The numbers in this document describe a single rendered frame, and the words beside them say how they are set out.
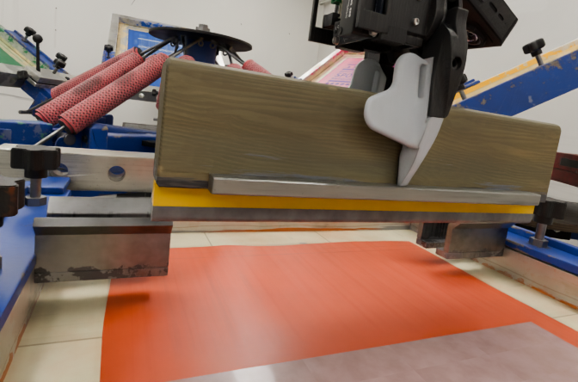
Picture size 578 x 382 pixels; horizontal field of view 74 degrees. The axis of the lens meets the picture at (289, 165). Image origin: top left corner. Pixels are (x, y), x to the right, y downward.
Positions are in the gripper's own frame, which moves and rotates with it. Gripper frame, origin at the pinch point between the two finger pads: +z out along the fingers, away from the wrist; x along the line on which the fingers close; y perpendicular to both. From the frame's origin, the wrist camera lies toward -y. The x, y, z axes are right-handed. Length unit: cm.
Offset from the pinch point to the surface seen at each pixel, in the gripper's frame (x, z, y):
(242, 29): -422, -91, -99
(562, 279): 0.0, 11.4, -25.6
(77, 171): -31.3, 8.0, 24.8
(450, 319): 0.6, 14.0, -8.9
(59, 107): -79, 2, 34
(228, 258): -15.6, 14.0, 8.0
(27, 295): -5.2, 11.8, 25.2
